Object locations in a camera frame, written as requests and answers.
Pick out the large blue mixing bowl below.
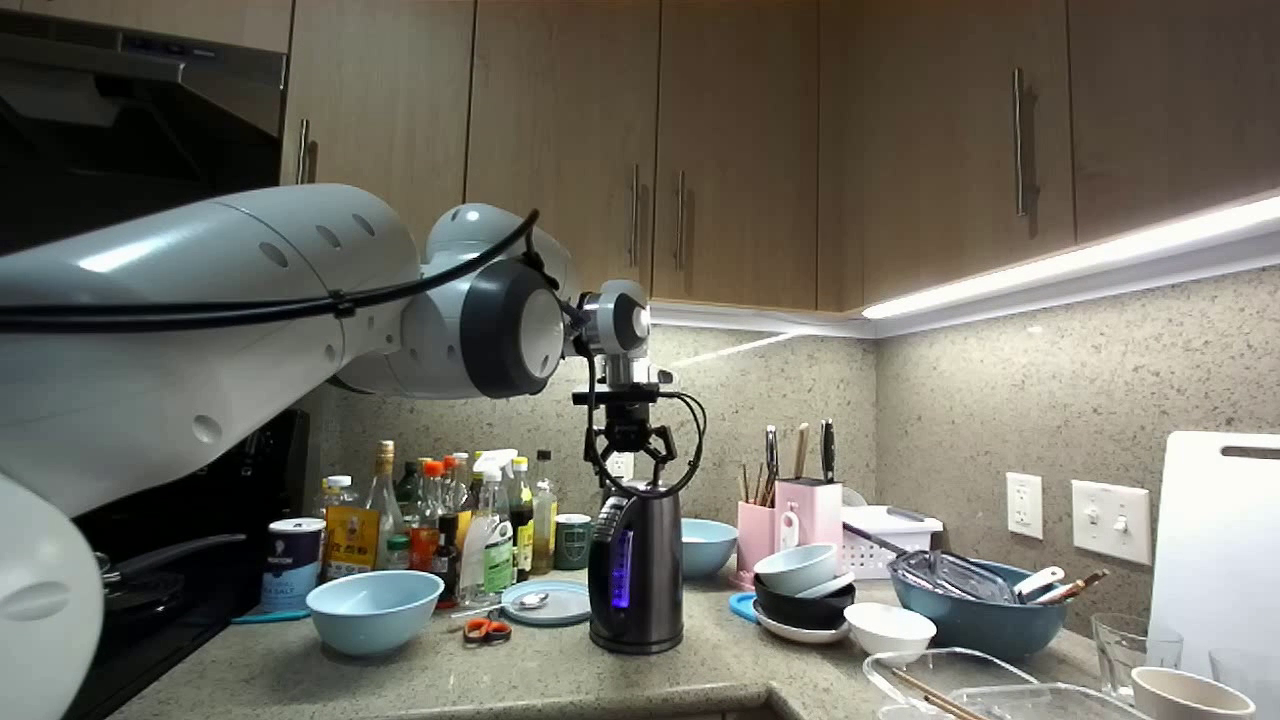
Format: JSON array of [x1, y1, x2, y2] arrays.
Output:
[[891, 576, 1070, 665]]

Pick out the orange scissors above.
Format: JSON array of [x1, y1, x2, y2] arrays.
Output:
[[463, 618, 511, 646]]

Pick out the drinking glass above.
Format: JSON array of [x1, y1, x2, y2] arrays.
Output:
[[1093, 614, 1183, 699]]

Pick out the light switch plate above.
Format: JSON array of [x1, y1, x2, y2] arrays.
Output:
[[1071, 481, 1154, 568]]

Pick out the light blue bowl front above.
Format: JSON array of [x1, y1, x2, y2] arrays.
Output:
[[305, 568, 446, 659]]

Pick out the blue salt canister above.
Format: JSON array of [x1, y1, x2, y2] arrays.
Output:
[[262, 518, 326, 614]]

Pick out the yellow label oil bottle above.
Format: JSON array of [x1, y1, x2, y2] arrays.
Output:
[[322, 475, 381, 581]]

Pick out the small white bowl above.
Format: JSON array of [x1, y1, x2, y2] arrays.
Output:
[[846, 605, 935, 659]]

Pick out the black stove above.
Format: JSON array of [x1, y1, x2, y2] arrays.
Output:
[[63, 413, 308, 720]]

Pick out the under-cabinet light strip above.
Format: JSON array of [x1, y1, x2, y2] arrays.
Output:
[[654, 194, 1280, 341]]

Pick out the glass baking dish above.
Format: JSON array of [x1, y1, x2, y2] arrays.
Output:
[[865, 650, 1150, 720]]

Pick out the black electric kettle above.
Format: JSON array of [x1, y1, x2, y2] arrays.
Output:
[[587, 495, 685, 657]]

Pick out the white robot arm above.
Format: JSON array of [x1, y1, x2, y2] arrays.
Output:
[[0, 184, 660, 720]]

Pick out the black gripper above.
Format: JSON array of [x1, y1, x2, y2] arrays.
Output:
[[578, 385, 676, 461]]

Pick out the white cutting board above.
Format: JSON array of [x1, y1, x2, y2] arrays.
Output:
[[1154, 433, 1280, 673]]

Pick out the wall outlet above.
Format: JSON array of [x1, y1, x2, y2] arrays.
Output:
[[1004, 473, 1044, 539]]

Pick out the white cup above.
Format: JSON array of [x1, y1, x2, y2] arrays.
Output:
[[1131, 665, 1257, 720]]

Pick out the light blue bowl behind kettle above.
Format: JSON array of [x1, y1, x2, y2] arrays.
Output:
[[681, 518, 737, 581]]

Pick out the spray bottle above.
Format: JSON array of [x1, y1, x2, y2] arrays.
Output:
[[460, 447, 518, 610]]

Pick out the red cap sauce bottle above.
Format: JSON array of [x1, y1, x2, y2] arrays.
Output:
[[407, 458, 446, 574]]

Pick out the stacked bowls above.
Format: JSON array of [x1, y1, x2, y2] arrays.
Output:
[[749, 544, 856, 646]]

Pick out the pink knife block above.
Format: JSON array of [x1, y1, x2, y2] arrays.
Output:
[[737, 481, 846, 583]]

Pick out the green can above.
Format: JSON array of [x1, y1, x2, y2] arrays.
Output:
[[552, 511, 594, 574]]

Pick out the light blue plate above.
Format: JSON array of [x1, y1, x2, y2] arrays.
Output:
[[501, 581, 594, 627]]

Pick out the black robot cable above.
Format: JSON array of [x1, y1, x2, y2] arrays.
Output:
[[0, 203, 714, 505]]

